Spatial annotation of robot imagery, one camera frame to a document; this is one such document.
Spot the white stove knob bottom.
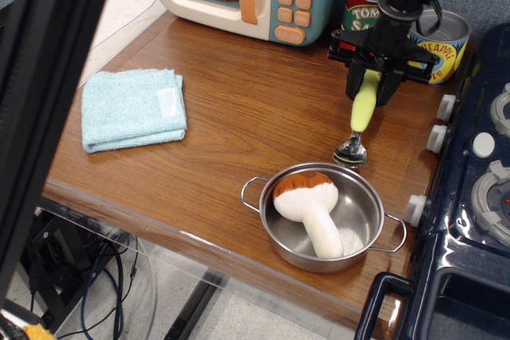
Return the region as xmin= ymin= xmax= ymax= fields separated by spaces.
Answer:
xmin=405 ymin=195 xmax=427 ymax=228

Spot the blue cable under table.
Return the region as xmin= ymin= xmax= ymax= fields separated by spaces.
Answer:
xmin=80 ymin=240 xmax=124 ymax=340

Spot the white stove knob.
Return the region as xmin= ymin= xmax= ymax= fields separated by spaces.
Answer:
xmin=426 ymin=125 xmax=447 ymax=154
xmin=405 ymin=195 xmax=427 ymax=228
xmin=437 ymin=94 xmax=457 ymax=122

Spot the green handled metal spoon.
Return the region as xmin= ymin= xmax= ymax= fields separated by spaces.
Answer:
xmin=333 ymin=70 xmax=381 ymax=168

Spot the stainless steel pot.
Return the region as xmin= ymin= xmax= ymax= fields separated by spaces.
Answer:
xmin=251 ymin=162 xmax=390 ymax=273

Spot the dark blue toy stove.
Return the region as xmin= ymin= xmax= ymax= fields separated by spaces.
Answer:
xmin=355 ymin=23 xmax=509 ymax=339

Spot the white stove knob top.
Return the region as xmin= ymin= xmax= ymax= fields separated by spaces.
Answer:
xmin=437 ymin=94 xmax=457 ymax=122

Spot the pineapple slices can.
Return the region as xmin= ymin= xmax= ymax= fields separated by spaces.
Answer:
xmin=408 ymin=10 xmax=472 ymax=85

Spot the plush mushroom toy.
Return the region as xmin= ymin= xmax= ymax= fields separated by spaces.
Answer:
xmin=273 ymin=170 xmax=344 ymax=259

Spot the clear acrylic table guard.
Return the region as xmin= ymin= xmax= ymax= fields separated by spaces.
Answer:
xmin=41 ymin=0 xmax=227 ymax=289

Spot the light blue folded cloth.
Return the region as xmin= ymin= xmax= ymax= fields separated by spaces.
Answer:
xmin=81 ymin=69 xmax=187 ymax=154

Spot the tomato sauce can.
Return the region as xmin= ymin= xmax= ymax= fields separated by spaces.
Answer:
xmin=342 ymin=0 xmax=379 ymax=31

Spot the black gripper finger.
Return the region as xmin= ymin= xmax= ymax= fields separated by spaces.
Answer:
xmin=346 ymin=59 xmax=366 ymax=100
xmin=376 ymin=71 xmax=406 ymax=107

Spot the black cable under table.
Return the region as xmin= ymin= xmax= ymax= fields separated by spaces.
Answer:
xmin=55 ymin=236 xmax=140 ymax=340

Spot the white stove knob middle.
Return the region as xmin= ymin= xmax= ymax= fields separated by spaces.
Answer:
xmin=426 ymin=125 xmax=447 ymax=154

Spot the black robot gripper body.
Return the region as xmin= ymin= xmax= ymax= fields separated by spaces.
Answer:
xmin=328 ymin=1 xmax=440 ymax=77

